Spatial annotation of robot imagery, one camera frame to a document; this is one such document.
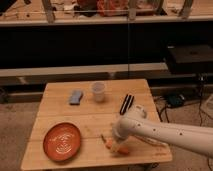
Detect orange pepper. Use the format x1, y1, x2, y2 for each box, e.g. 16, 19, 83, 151
101, 136, 129, 155

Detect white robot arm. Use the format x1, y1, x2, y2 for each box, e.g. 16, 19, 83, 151
112, 105, 213, 158

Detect orange ceramic bowl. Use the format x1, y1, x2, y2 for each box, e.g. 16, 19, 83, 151
43, 122, 81, 162

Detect white tube with label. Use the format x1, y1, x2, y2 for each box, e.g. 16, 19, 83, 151
132, 136, 168, 146

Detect wooden table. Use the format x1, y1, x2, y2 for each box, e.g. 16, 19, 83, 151
21, 79, 172, 171

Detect black striped block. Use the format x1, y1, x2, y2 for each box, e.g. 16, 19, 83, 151
119, 94, 134, 115

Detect translucent plastic cup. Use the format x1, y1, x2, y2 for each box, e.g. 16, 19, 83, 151
91, 81, 106, 102

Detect blue sponge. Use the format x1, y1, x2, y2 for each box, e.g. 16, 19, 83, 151
69, 90, 83, 105

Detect black box on shelf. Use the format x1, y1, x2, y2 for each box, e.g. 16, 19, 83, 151
166, 45, 213, 74

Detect long wooden shelf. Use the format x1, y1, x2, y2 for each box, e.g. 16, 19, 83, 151
0, 62, 168, 86

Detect black cable on floor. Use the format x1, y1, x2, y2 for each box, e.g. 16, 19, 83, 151
156, 96, 171, 124

